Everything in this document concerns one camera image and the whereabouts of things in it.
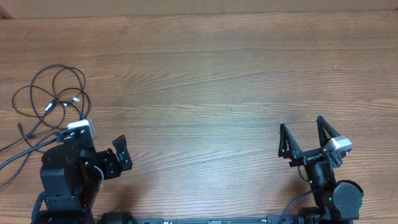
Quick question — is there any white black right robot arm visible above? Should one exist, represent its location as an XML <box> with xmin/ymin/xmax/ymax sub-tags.
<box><xmin>278</xmin><ymin>116</ymin><xmax>364</xmax><ymax>223</ymax></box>

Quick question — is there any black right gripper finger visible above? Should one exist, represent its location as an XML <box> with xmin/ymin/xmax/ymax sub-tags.
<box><xmin>278</xmin><ymin>123</ymin><xmax>302</xmax><ymax>159</ymax></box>
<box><xmin>316</xmin><ymin>116</ymin><xmax>341</xmax><ymax>147</ymax></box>

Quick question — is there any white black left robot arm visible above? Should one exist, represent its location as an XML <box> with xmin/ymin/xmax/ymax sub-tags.
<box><xmin>31</xmin><ymin>134</ymin><xmax>133</xmax><ymax>223</ymax></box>

